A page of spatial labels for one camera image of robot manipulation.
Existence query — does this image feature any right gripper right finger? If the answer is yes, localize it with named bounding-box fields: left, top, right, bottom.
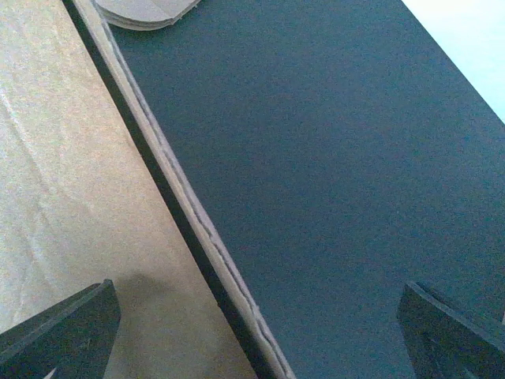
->
left=397, top=281, right=504, bottom=378

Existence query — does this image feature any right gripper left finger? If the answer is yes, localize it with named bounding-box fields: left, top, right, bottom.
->
left=1, top=280, right=121, bottom=378

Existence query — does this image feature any cardboard box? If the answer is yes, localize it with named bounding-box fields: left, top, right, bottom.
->
left=1, top=1, right=294, bottom=378

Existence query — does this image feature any stack of flat cardboard blanks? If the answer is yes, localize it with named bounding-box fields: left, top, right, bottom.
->
left=95, top=0, right=200, bottom=31

